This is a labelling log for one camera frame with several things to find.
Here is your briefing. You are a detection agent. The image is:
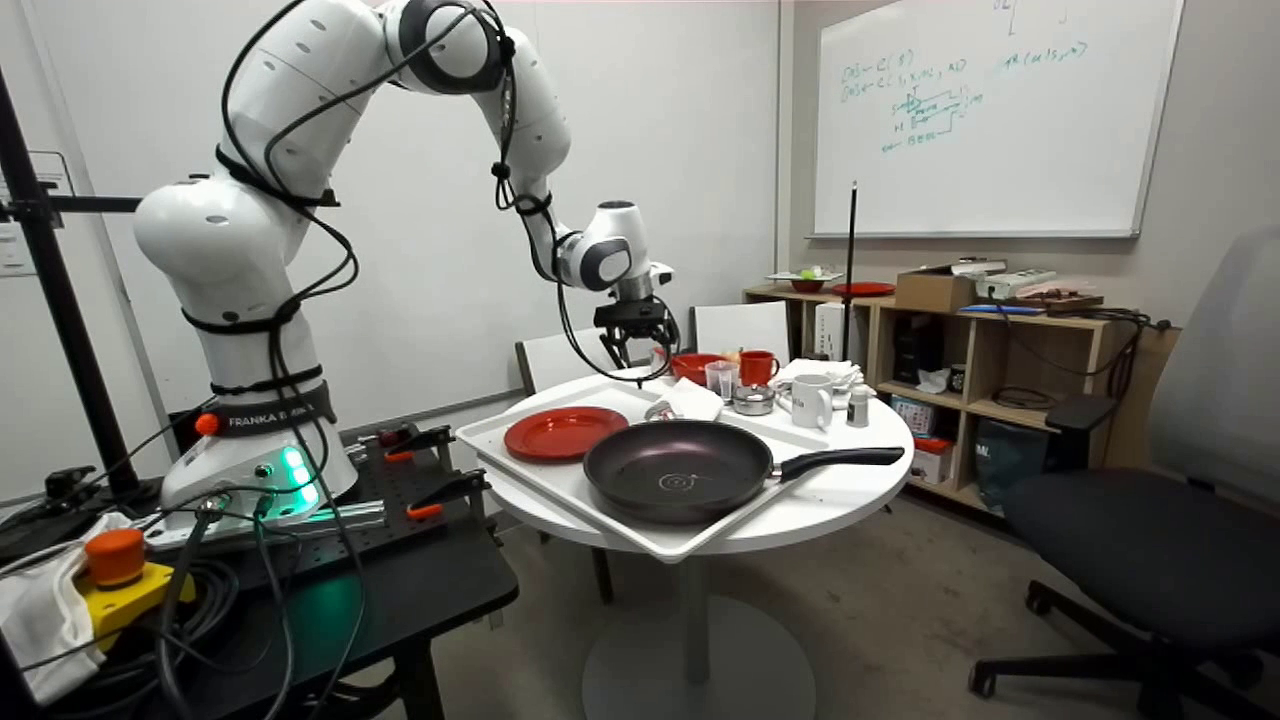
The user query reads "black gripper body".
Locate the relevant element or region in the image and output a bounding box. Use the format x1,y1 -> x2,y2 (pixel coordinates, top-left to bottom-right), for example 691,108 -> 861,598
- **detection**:
591,295 -> 686,344

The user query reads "red-brown round plate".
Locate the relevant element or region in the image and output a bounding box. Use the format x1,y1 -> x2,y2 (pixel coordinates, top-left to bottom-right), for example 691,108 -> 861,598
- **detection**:
499,406 -> 634,468

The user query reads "red plate on shelf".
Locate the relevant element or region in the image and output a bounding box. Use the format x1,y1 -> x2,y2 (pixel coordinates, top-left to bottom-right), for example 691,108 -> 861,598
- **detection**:
832,278 -> 901,305

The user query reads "red bowl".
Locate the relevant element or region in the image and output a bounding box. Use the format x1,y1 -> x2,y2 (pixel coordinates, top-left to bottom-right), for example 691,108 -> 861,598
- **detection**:
659,348 -> 732,391

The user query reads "clear plastic measuring cup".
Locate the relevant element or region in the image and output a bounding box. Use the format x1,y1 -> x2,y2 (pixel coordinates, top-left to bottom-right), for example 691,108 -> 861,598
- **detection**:
702,357 -> 741,407

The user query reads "plain white folding chair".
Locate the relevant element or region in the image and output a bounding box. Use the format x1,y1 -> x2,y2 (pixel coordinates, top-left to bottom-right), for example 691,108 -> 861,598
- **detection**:
687,295 -> 797,363

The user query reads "red cup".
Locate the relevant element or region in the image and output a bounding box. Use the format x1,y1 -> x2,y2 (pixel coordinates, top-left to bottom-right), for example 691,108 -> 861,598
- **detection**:
735,348 -> 783,391

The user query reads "black frying pan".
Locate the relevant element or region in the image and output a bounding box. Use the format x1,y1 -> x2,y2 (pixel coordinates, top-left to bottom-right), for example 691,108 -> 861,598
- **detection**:
579,417 -> 910,527

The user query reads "white rectangular tray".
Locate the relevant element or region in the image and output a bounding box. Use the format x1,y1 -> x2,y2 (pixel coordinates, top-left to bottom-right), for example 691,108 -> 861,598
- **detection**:
454,376 -> 838,567

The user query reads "plain white towel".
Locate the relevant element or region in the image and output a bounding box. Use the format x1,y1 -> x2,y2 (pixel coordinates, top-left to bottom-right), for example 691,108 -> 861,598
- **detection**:
773,357 -> 871,400

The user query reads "white printed mug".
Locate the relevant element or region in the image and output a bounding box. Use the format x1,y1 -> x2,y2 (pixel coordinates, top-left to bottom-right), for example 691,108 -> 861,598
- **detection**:
789,373 -> 839,436

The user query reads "thin black pole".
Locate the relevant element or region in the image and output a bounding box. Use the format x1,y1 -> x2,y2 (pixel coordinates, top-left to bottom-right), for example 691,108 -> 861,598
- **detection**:
839,184 -> 863,369

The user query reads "black orange clamp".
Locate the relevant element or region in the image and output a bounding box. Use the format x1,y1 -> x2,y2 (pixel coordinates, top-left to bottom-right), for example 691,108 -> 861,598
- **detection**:
399,468 -> 492,527
376,421 -> 462,472

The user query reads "cardboard box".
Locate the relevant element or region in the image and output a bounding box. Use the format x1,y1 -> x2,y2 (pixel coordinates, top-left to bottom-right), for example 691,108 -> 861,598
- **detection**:
893,263 -> 979,318

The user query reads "red lidded white container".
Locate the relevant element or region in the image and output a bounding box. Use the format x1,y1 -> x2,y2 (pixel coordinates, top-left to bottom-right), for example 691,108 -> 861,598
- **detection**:
910,434 -> 962,489

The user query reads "black robot cart table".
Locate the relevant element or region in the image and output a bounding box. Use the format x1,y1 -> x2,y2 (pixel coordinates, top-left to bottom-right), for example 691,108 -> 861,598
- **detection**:
0,425 -> 526,720

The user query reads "dark blue storage bin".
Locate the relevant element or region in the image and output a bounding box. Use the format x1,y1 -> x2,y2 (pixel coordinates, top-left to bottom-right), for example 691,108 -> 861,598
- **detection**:
973,421 -> 1056,514

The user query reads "wooden shelf unit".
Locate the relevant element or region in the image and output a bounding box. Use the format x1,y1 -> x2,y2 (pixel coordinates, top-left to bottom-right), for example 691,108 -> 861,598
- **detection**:
741,286 -> 1183,519

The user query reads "grey black office chair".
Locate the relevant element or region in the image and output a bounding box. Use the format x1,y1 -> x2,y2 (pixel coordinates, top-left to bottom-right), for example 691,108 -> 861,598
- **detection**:
970,224 -> 1280,720

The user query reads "orange yellow emergency stop button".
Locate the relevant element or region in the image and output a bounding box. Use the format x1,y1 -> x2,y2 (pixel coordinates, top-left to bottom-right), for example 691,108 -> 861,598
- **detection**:
73,524 -> 180,640

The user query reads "crumpled white rag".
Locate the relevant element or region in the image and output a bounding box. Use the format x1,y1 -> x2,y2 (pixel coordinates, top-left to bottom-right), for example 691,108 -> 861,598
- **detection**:
0,514 -> 137,709

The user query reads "round white pedestal table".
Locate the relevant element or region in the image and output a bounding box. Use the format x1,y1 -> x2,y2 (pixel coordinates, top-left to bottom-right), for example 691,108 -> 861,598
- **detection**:
477,359 -> 922,720

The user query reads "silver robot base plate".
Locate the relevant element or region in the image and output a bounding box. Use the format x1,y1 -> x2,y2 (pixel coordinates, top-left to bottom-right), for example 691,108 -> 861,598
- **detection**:
137,491 -> 392,555

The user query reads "wall whiteboard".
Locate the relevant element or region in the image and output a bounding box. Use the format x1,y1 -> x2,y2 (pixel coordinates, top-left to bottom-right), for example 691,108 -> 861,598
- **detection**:
814,0 -> 1187,245

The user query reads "black metal camera stand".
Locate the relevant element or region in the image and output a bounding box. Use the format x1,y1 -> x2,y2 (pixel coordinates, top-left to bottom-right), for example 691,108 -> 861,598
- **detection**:
0,78 -> 150,505

